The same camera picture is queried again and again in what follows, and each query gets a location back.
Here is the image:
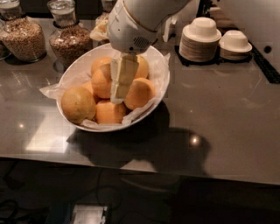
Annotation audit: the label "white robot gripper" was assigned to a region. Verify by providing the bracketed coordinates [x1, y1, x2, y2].
[90, 0, 157, 104]

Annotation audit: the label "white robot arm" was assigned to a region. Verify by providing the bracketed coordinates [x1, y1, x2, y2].
[90, 0, 280, 83]

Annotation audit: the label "white ceramic bowl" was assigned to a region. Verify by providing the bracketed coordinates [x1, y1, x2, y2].
[55, 43, 171, 133]

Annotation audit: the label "small hidden left orange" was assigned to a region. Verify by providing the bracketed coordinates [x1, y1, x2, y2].
[82, 80, 100, 102]

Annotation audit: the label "white paper bowl liner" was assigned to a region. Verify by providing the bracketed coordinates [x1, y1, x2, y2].
[38, 47, 171, 131]

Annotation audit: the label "front left yellowish orange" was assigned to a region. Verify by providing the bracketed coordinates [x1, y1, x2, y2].
[60, 86, 96, 124]

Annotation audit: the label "right glass cereal jar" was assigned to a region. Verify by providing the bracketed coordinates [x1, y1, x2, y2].
[95, 0, 117, 25]

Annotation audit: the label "glass cereal jar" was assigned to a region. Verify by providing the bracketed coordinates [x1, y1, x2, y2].
[47, 0, 93, 67]
[95, 0, 117, 25]
[0, 0, 46, 62]

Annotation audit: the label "middle glass cereal jar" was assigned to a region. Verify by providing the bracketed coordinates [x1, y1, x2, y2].
[47, 0, 93, 67]

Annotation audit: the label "white stand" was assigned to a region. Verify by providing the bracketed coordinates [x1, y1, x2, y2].
[163, 17, 177, 42]

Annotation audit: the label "tall stack paper bowls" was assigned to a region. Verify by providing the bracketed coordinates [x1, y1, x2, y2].
[178, 17, 221, 63]

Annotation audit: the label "left glass cereal jar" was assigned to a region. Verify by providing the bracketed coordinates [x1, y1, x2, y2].
[0, 0, 46, 62]

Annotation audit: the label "black tray mat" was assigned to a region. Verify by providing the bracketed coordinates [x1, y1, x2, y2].
[174, 45, 253, 67]

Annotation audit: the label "far left glass jar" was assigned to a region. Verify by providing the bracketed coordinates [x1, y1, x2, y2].
[0, 21, 11, 60]

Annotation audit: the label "short stack paper bowls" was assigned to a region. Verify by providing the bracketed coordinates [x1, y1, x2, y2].
[219, 30, 252, 60]

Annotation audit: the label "grey box under table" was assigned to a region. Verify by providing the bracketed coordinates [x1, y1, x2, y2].
[70, 204, 109, 224]

